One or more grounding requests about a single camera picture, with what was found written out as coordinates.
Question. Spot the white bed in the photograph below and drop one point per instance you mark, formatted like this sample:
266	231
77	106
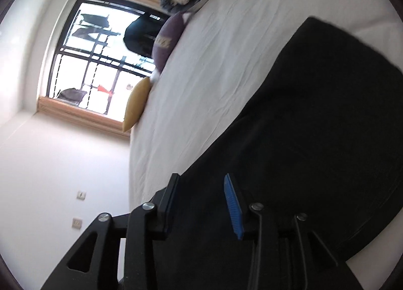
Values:
226	66

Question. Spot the purple pillow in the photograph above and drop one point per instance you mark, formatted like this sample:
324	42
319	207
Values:
167	42

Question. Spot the black pants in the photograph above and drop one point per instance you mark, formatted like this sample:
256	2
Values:
302	138

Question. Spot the white wall socket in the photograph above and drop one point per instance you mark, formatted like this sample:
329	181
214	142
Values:
76	223

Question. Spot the black bag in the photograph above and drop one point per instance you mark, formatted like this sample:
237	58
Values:
141	36

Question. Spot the white wall switch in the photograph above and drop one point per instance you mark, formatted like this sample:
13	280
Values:
81	195

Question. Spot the yellow pillow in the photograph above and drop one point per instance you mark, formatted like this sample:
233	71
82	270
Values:
136	105

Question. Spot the wooden window sill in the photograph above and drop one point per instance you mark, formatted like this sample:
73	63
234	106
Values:
82	116

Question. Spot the window with black bars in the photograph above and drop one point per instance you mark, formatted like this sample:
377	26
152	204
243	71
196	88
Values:
94	63

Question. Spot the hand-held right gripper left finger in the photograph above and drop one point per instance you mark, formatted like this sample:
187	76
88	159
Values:
167	205

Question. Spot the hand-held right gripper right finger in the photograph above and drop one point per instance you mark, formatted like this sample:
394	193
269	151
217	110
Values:
233	208

